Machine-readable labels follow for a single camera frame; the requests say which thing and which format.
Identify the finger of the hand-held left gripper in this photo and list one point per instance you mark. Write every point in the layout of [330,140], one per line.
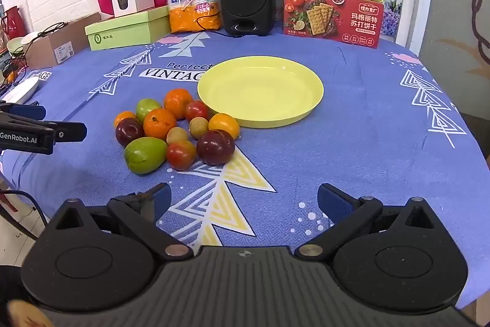
[71,131]
[23,111]

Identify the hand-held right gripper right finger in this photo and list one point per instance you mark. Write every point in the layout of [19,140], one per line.
[333,203]

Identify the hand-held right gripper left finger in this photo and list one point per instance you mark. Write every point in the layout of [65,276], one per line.
[162,198]

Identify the large green jujube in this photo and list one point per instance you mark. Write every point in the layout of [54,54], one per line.
[145,155]

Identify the red plum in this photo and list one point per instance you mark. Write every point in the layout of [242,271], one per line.
[181,155]
[196,110]

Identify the small orange mandarin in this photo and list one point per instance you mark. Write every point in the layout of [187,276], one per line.
[123,116]

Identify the dark purple plum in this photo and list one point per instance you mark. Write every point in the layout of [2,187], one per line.
[129,131]
[215,147]

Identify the small tan longan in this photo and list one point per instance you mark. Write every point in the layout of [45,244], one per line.
[177,135]
[198,127]

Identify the orange mandarin with dark spot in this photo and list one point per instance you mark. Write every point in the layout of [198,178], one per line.
[159,124]

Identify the small green jujube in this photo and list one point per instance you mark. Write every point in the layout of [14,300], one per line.
[147,108]

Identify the yellow plate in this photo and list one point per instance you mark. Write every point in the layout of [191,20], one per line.
[260,89]

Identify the white plastic device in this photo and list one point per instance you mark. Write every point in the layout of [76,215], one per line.
[23,89]

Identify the blue printed tablecloth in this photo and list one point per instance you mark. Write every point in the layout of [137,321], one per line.
[344,150]

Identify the white bowl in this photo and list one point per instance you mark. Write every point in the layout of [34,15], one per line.
[30,37]
[15,45]

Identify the brown cardboard box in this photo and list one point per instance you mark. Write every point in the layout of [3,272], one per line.
[57,47]

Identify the red thermos jug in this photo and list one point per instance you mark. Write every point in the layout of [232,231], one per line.
[10,22]

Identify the light green box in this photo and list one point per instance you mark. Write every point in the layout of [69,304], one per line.
[126,30]

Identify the red cracker box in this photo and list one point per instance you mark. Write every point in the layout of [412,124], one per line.
[333,18]

